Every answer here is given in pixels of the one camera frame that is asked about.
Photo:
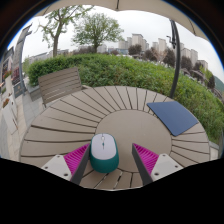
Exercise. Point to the group of apartment buildings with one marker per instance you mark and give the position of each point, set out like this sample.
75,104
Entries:
161,45

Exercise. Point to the beige umbrella canopy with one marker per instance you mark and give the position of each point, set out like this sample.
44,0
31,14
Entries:
150,5

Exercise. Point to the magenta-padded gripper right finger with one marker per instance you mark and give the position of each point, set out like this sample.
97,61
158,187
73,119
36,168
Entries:
146,157

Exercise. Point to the thin-trunked leafy tree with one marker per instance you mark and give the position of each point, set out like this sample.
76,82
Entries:
56,36

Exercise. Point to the wooden slatted chair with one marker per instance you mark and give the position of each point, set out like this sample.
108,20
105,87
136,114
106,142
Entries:
60,83

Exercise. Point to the blue mouse pad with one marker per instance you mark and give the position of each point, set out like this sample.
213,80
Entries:
173,116

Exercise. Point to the tall dark sign pillar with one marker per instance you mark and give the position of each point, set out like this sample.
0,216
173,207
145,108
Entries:
20,63

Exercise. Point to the white and teal computer mouse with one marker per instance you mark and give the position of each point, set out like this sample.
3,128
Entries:
104,151

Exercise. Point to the round-crowned leafy tree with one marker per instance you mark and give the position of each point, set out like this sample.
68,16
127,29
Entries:
96,28

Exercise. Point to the white planter box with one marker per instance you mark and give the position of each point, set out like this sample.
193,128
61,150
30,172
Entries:
9,115

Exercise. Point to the black curved umbrella pole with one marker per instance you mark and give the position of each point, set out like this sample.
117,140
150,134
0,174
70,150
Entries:
177,60

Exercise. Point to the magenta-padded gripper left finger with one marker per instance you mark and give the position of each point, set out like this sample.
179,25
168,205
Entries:
77,156

